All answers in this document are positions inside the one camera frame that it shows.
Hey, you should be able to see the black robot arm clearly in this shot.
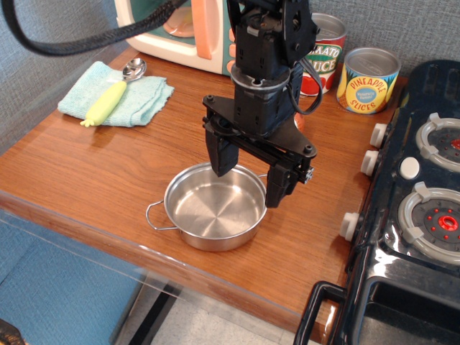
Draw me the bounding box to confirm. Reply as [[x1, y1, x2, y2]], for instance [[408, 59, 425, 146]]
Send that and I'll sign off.
[[203, 1, 322, 208]]

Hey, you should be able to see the black toy stove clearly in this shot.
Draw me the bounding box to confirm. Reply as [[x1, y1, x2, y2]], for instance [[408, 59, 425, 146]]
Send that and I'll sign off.
[[295, 60, 459, 344]]

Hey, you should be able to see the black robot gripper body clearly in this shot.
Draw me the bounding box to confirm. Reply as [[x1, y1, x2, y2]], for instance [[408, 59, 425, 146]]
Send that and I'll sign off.
[[203, 65, 317, 183]]

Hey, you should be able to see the toy mushroom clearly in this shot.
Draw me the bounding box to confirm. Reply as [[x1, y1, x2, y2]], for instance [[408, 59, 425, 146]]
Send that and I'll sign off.
[[294, 113, 305, 132]]

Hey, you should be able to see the tomato sauce can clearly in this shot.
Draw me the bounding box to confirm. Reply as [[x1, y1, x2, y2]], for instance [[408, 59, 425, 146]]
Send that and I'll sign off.
[[307, 13, 347, 93]]

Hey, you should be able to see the black braided cable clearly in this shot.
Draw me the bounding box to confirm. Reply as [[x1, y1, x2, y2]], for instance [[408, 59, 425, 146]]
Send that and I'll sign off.
[[0, 0, 189, 57]]

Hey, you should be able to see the yellow handled metal spoon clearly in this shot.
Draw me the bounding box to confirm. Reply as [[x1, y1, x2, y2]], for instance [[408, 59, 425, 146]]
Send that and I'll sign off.
[[80, 57, 147, 128]]

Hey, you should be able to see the light blue folded cloth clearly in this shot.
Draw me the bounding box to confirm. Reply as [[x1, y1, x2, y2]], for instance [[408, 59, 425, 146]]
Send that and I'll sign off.
[[57, 61, 174, 127]]

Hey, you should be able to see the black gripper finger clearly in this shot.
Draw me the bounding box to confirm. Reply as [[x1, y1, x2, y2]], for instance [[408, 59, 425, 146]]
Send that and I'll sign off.
[[206, 128, 239, 177], [265, 165, 298, 208]]

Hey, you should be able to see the stainless steel pot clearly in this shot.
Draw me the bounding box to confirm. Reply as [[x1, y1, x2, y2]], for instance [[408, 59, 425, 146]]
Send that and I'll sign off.
[[145, 162, 267, 252]]

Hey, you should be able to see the toy microwave oven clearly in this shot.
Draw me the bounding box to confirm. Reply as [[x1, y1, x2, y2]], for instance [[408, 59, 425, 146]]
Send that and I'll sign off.
[[127, 0, 236, 75]]

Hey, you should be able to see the pineapple slices can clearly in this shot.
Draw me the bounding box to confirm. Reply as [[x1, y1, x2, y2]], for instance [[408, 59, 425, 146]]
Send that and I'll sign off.
[[336, 47, 401, 114]]

